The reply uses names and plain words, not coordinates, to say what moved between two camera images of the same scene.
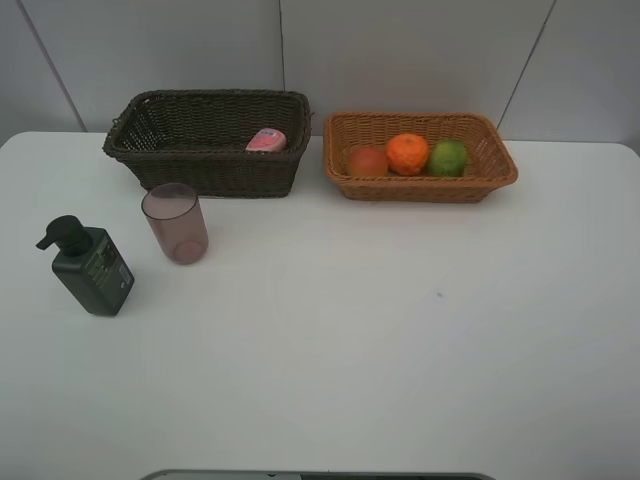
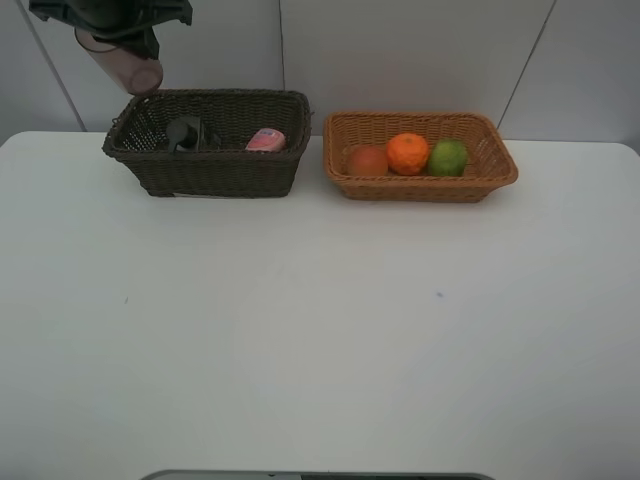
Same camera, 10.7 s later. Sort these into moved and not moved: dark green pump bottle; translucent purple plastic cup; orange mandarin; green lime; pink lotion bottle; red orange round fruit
Moved: dark green pump bottle; translucent purple plastic cup
Not moved: green lime; pink lotion bottle; orange mandarin; red orange round fruit
